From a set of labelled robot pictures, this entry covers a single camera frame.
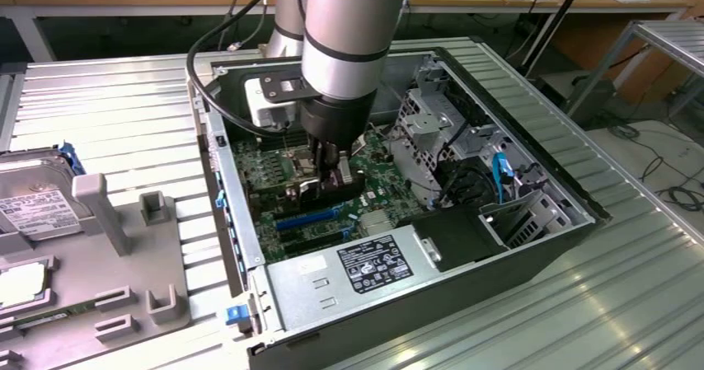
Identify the black stand pole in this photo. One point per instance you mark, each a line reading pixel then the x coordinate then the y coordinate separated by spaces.
pixel 556 24

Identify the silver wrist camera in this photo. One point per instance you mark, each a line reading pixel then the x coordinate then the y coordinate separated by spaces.
pixel 269 112

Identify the black plastic shroud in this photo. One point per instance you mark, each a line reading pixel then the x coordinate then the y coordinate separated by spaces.
pixel 445 238

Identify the silver power supply unit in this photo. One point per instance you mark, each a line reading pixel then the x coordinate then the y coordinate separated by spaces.
pixel 308 287

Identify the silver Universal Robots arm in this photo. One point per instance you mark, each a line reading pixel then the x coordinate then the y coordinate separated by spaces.
pixel 346 24

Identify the green Dell motherboard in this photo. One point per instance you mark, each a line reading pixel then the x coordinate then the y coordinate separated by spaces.
pixel 385 176

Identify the blue case latch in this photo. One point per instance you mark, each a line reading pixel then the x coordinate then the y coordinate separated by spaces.
pixel 234 313

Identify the silver perforated disk bay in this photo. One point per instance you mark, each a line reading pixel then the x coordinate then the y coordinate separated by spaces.
pixel 418 172

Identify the black box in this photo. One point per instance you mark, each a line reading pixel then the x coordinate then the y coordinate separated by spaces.
pixel 583 92

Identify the grey parts rack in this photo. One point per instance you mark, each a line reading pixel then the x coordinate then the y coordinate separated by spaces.
pixel 76 275

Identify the hard disk with blue caddy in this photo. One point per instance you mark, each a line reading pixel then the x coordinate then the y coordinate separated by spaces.
pixel 32 205

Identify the brown wooden cabinet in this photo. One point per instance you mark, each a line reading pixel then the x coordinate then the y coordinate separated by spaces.
pixel 596 36

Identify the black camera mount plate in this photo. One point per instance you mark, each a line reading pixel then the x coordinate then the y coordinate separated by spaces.
pixel 275 87

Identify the aluminium frame table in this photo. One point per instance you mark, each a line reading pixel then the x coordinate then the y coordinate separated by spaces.
pixel 674 42

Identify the silver open disk bay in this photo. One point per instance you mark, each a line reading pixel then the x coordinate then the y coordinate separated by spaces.
pixel 541 217

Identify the silver CPU chip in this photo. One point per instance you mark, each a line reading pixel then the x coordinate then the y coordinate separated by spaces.
pixel 19 283

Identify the silver chipset heatsink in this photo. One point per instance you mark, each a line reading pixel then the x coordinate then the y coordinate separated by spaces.
pixel 377 221

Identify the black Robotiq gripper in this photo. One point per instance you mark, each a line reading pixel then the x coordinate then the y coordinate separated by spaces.
pixel 338 118

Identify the NVIDIA graphics card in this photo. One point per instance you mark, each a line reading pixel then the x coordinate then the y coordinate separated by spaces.
pixel 341 195

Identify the black chassis intrusion switch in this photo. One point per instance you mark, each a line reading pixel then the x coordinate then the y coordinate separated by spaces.
pixel 221 141

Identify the green RAM stick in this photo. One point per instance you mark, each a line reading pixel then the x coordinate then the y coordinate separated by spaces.
pixel 50 316

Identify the black open PC case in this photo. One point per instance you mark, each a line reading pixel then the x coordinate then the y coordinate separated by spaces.
pixel 495 287

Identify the long black expansion slot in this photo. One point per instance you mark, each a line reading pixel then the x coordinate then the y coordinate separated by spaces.
pixel 313 245
pixel 310 235

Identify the CPU socket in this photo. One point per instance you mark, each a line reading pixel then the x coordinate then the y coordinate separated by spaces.
pixel 300 164

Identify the silver locking lever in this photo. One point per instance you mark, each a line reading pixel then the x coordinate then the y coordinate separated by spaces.
pixel 286 145

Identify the metal socket cover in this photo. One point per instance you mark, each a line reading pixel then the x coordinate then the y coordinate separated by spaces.
pixel 360 141

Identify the blue expansion slot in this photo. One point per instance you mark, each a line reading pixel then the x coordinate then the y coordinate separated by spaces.
pixel 305 220

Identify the aluminium profile rail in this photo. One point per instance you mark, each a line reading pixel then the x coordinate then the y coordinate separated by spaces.
pixel 11 98

